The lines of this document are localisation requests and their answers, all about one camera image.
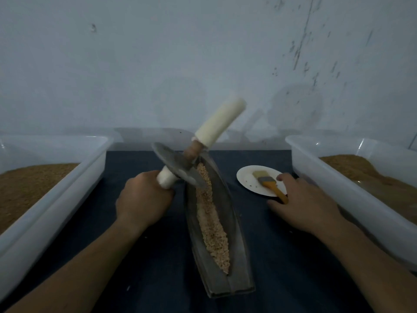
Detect person's right hand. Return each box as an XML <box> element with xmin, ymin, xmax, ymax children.
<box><xmin>266</xmin><ymin>173</ymin><xmax>349</xmax><ymax>235</ymax></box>

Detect person's left hand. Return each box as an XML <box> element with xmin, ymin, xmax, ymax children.
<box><xmin>115</xmin><ymin>170</ymin><xmax>176</xmax><ymax>233</ymax></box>

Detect white plastic tray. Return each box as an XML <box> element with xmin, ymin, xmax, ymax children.
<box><xmin>0</xmin><ymin>134</ymin><xmax>114</xmax><ymax>300</ymax></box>
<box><xmin>285</xmin><ymin>134</ymin><xmax>417</xmax><ymax>271</ymax></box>

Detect orange handled brush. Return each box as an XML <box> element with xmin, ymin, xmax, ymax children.
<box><xmin>252</xmin><ymin>170</ymin><xmax>289</xmax><ymax>205</ymax></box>

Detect small ground grain portion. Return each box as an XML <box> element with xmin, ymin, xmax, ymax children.
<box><xmin>195</xmin><ymin>162</ymin><xmax>232</xmax><ymax>275</ymax></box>

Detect metal grinding wheel with handles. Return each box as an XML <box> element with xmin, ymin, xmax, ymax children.
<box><xmin>151</xmin><ymin>96</ymin><xmax>248</xmax><ymax>190</ymax></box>

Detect boat-shaped metal grinding trough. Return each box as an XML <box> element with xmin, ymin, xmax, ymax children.
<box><xmin>184</xmin><ymin>152</ymin><xmax>256</xmax><ymax>299</ymax></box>

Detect person's right forearm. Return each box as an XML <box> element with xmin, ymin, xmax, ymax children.
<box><xmin>316</xmin><ymin>221</ymin><xmax>417</xmax><ymax>313</ymax></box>

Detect person's left forearm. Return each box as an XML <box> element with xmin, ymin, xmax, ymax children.
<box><xmin>7</xmin><ymin>221</ymin><xmax>146</xmax><ymax>313</ymax></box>

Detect white round plate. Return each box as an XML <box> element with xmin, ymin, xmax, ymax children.
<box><xmin>236</xmin><ymin>165</ymin><xmax>288</xmax><ymax>197</ymax></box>

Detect dark blue tablecloth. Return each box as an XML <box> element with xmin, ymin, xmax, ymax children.
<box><xmin>0</xmin><ymin>150</ymin><xmax>375</xmax><ymax>313</ymax></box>

